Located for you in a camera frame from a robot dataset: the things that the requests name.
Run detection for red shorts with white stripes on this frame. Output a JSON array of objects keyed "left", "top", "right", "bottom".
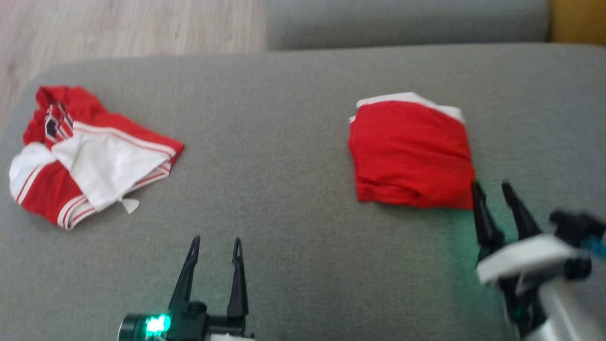
[{"left": 348, "top": 92, "right": 476, "bottom": 210}]

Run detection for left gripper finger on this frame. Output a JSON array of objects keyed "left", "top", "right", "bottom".
[
  {"left": 227, "top": 238, "right": 249, "bottom": 318},
  {"left": 168, "top": 235, "right": 201, "bottom": 314}
]

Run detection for yellow sofa back cushion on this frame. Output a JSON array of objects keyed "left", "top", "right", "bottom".
[{"left": 549, "top": 0, "right": 606, "bottom": 46}]

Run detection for grey sofa seat cushion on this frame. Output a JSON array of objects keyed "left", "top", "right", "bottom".
[{"left": 265, "top": 0, "right": 551, "bottom": 51}]

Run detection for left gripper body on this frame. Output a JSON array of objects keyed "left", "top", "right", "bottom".
[{"left": 118, "top": 301, "right": 257, "bottom": 341}]

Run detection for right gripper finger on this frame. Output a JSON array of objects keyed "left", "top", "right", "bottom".
[
  {"left": 472, "top": 182, "right": 505, "bottom": 257},
  {"left": 502, "top": 182, "right": 542, "bottom": 240}
]

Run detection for red and white basketball jersey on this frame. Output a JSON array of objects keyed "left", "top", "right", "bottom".
[{"left": 9, "top": 85, "right": 185, "bottom": 231}]

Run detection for blue cable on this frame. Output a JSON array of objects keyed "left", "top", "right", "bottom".
[{"left": 582, "top": 237, "right": 606, "bottom": 260}]

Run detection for large grey sofa seat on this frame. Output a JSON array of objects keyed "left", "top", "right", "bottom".
[{"left": 0, "top": 44, "right": 606, "bottom": 341}]

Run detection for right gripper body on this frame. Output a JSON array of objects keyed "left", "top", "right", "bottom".
[{"left": 476, "top": 234, "right": 593, "bottom": 338}]

